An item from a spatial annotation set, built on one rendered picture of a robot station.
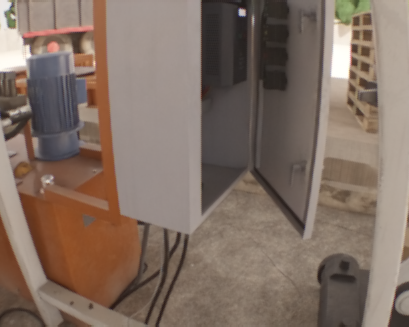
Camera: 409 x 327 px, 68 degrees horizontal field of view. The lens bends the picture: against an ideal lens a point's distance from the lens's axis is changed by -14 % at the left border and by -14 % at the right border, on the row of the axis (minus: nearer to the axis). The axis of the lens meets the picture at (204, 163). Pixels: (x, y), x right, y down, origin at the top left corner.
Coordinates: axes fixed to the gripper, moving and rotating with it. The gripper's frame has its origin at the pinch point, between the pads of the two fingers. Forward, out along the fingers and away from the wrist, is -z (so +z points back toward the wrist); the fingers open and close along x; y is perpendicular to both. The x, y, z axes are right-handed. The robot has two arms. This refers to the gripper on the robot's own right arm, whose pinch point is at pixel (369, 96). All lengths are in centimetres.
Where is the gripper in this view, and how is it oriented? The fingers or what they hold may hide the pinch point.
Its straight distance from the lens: 79.0
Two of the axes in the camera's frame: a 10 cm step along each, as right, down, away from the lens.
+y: 0.0, 9.3, 3.8
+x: 2.0, 3.7, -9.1
